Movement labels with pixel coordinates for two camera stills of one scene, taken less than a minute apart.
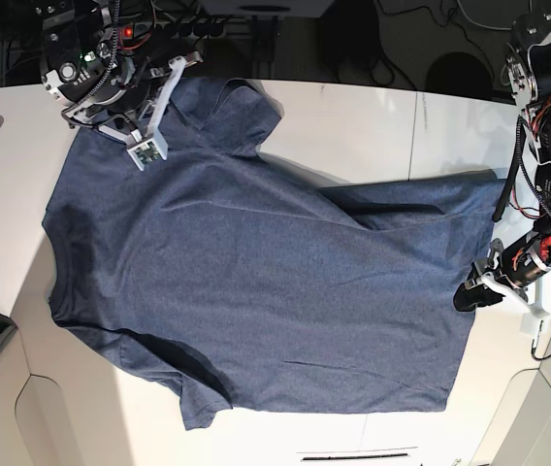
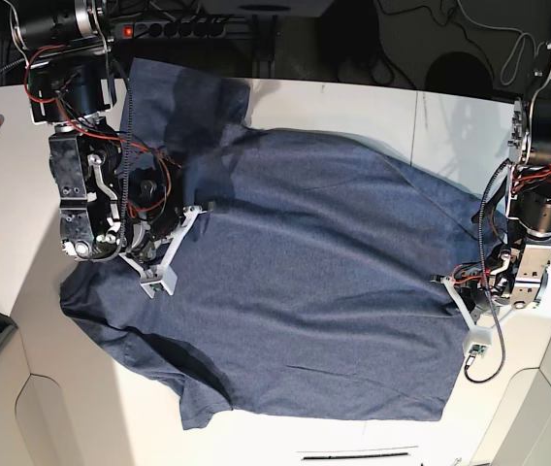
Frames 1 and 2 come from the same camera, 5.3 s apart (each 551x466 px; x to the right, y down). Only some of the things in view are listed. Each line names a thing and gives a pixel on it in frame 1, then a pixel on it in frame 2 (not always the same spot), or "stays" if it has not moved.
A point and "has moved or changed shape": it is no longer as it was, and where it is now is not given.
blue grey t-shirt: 239,283 has moved or changed shape
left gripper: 107,81 to 152,242
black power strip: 175,29 stays
